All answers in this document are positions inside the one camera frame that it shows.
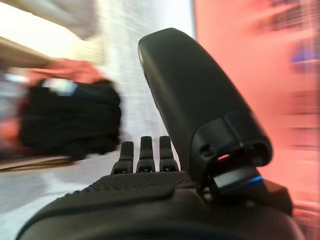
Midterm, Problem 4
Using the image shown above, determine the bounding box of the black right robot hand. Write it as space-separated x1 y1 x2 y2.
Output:
16 27 306 240

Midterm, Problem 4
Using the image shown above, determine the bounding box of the black garment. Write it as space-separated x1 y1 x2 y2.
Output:
18 78 123 161

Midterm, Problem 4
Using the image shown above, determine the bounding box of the white garment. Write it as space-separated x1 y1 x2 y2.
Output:
41 78 78 97

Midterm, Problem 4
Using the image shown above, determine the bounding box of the bed with white bedding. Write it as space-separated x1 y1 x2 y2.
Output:
0 0 101 41

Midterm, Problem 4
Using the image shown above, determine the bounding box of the wooden laundry basket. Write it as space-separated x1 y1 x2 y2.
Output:
0 149 76 173

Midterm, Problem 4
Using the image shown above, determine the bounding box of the pale striped area rug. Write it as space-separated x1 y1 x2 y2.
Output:
0 0 196 233

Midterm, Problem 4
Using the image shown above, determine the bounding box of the upholstered bed frame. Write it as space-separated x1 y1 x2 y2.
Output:
0 37 53 71

